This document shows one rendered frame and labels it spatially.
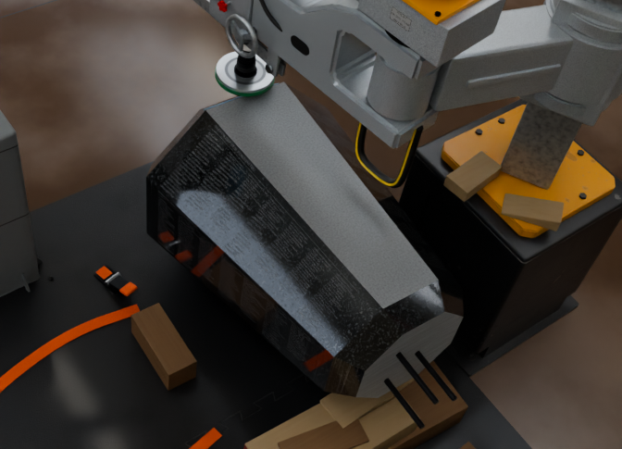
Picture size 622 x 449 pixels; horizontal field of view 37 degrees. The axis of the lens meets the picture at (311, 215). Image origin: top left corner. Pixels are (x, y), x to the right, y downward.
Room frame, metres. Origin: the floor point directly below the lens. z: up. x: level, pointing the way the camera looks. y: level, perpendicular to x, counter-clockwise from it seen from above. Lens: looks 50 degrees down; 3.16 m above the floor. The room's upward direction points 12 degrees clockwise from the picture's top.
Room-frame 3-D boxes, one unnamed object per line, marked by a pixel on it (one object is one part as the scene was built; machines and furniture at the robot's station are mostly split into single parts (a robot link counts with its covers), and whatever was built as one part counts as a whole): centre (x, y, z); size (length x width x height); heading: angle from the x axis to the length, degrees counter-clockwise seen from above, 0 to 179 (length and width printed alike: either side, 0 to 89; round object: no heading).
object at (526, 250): (2.44, -0.75, 0.37); 0.66 x 0.66 x 0.74; 45
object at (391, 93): (2.12, -0.18, 1.34); 0.19 x 0.19 x 0.20
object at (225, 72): (2.51, 0.34, 0.87); 0.21 x 0.21 x 0.01
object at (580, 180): (2.44, -0.75, 0.76); 0.49 x 0.49 x 0.05; 45
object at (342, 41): (2.26, 0.04, 1.30); 0.74 x 0.23 x 0.49; 53
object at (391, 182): (2.11, -0.18, 1.05); 0.23 x 0.03 x 0.32; 53
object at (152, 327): (1.79, 0.45, 0.07); 0.30 x 0.12 x 0.12; 43
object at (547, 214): (2.20, -0.75, 0.80); 0.20 x 0.10 x 0.05; 83
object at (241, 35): (2.34, 0.32, 1.20); 0.15 x 0.10 x 0.15; 53
